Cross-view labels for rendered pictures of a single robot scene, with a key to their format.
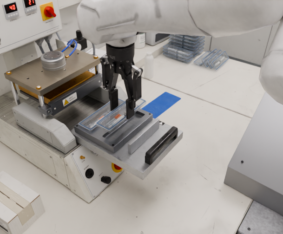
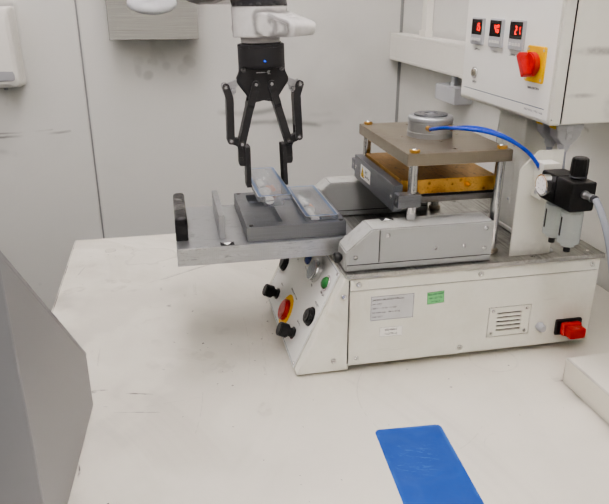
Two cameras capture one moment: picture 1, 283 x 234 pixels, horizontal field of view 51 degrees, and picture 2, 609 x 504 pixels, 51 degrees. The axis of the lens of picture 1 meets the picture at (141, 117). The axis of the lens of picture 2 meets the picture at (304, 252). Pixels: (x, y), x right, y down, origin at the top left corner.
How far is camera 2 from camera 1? 1.69 m
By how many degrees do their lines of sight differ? 105
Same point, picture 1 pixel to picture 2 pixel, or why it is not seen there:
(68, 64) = (418, 139)
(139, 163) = (190, 210)
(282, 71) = not seen: outside the picture
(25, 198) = not seen: hidden behind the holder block
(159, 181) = (208, 350)
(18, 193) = not seen: hidden behind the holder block
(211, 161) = (146, 427)
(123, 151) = (227, 210)
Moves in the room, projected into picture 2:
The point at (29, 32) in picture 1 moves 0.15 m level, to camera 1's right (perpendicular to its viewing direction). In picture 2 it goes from (504, 88) to (462, 98)
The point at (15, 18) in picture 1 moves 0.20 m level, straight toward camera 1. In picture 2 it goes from (498, 50) to (386, 48)
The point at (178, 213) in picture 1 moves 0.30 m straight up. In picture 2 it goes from (139, 338) to (122, 181)
